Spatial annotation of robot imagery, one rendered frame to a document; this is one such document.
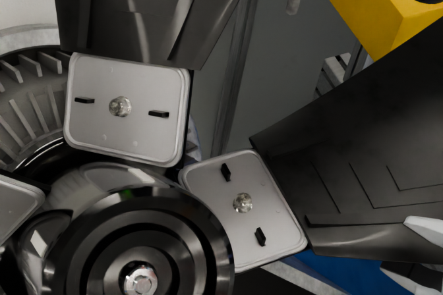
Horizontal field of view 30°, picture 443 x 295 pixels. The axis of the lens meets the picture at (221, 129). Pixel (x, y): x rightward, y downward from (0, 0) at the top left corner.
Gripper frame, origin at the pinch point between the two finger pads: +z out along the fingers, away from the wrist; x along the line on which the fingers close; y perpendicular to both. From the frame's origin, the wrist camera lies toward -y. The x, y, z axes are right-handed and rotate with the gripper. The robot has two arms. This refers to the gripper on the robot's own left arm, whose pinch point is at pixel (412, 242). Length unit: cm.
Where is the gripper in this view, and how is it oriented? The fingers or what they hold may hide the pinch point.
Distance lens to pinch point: 59.5
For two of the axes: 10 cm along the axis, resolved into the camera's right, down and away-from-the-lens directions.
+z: -8.7, -4.4, 2.2
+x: -0.6, 5.4, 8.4
